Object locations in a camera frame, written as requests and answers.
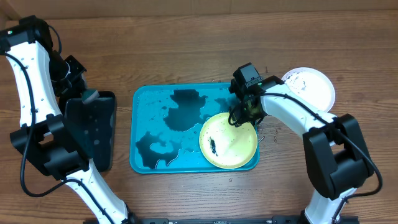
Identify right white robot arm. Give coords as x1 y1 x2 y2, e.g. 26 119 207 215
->
228 76 376 223

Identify green grey sponge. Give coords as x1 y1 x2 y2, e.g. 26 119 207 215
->
81 89 100 105

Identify yellow plate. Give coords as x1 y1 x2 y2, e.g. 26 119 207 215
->
199 113 258 169

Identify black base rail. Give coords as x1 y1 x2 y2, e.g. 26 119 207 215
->
83 214 361 224

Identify teal plastic tray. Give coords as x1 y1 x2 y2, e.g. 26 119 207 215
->
129 82 261 175

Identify pink white plate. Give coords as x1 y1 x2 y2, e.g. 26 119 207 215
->
282 67 335 112

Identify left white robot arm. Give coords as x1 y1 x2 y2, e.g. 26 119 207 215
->
1 16 137 223

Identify black water tray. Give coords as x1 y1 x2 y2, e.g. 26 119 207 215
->
65 91 117 172

